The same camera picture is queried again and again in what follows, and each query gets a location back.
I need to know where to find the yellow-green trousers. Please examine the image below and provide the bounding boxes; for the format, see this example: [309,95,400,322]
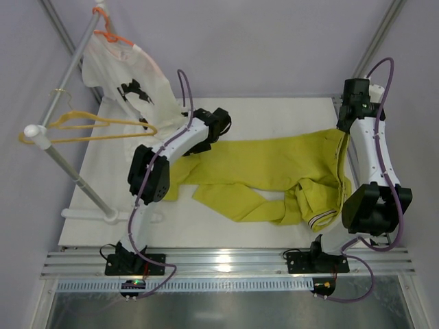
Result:
[165,129,351,232]

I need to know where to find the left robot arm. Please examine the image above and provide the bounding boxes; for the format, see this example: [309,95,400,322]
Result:
[104,108,232,277]

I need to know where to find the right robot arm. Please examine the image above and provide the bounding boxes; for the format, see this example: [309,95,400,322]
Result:
[307,78,413,273]

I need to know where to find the yellow velvet hanger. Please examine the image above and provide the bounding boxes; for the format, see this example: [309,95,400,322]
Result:
[17,88,158,145]

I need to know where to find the orange plastic hanger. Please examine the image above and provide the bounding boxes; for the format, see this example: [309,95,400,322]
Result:
[92,6,134,47]

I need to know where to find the white printed t-shirt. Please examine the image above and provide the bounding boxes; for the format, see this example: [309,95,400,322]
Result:
[82,34,188,146]

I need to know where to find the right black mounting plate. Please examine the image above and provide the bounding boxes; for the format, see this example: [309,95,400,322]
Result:
[282,249,350,274]

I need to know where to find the black mounting plate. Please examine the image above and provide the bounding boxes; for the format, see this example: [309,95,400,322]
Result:
[282,249,350,274]
[104,254,165,276]

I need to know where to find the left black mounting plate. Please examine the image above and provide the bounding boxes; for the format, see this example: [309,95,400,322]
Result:
[104,254,165,276]

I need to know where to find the grey clothes rack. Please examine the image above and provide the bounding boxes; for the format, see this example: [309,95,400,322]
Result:
[23,0,164,226]

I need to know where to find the slotted cable duct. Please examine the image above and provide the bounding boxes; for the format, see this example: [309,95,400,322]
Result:
[56,277,313,293]

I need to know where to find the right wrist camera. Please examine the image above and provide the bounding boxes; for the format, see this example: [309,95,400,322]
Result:
[368,83,385,103]

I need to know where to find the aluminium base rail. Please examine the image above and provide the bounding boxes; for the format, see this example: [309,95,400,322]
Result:
[40,247,416,279]

